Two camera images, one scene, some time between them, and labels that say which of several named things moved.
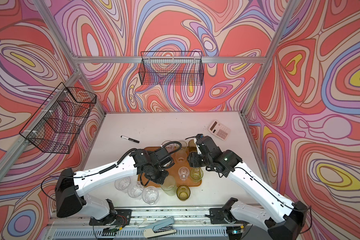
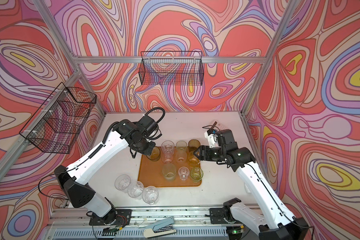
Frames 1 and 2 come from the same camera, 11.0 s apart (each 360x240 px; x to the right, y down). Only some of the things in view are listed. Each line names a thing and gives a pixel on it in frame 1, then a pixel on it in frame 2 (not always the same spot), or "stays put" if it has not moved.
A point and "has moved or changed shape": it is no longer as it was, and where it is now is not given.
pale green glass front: x=169 y=186 has moved or changed shape
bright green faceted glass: x=196 y=174 stays put
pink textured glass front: x=181 y=156 stays put
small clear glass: x=183 y=173 stays put
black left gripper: x=161 y=181 to x=152 y=144
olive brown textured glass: x=192 y=146 stays put
